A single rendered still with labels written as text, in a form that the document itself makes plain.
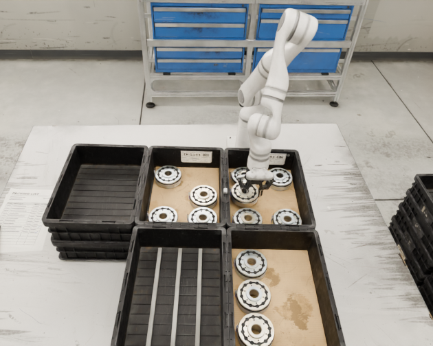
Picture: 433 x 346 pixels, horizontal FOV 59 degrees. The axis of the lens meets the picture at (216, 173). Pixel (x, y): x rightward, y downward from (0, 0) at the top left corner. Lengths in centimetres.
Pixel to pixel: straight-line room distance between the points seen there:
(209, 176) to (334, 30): 207
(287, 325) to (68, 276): 77
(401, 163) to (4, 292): 273
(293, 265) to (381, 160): 199
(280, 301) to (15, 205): 113
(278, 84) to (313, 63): 220
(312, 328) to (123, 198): 80
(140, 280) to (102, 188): 44
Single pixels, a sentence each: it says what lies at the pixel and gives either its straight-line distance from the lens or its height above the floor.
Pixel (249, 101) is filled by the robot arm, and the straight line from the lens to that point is 153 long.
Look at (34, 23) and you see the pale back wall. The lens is 426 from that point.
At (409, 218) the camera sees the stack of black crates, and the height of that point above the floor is 38.
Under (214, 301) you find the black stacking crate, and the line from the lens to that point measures 122.
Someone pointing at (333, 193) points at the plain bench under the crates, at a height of 70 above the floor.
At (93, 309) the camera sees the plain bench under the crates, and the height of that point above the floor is 70.
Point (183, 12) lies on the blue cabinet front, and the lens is 305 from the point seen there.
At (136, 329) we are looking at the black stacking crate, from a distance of 119.
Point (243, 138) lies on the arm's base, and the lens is 167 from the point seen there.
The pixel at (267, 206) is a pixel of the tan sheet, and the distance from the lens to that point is 145.
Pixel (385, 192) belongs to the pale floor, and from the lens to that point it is 294.
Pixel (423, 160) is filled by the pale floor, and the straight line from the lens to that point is 336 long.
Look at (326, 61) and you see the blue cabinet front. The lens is 342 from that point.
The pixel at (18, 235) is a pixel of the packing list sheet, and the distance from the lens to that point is 166.
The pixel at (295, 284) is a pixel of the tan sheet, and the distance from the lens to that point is 128.
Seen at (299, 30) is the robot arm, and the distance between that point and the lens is 122.
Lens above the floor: 191
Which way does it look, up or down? 44 degrees down
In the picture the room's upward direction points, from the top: 3 degrees clockwise
